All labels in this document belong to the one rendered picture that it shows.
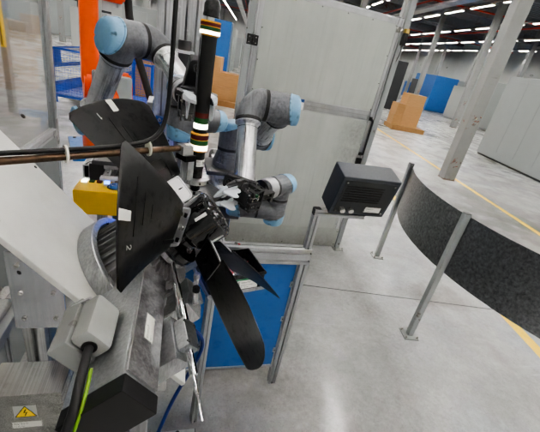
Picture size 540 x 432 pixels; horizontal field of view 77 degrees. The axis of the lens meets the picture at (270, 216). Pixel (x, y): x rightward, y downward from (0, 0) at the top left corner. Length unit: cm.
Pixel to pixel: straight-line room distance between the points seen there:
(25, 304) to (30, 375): 18
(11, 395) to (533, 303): 216
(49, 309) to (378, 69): 268
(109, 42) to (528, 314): 225
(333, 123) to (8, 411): 259
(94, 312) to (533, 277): 201
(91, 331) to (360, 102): 267
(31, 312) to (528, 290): 212
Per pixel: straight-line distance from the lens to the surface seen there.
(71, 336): 65
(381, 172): 148
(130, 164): 57
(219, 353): 184
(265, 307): 167
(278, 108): 131
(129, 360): 60
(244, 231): 308
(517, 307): 229
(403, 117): 1323
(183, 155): 84
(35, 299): 91
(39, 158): 72
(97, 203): 131
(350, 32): 288
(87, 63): 504
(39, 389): 99
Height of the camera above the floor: 160
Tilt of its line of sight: 25 degrees down
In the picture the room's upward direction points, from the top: 12 degrees clockwise
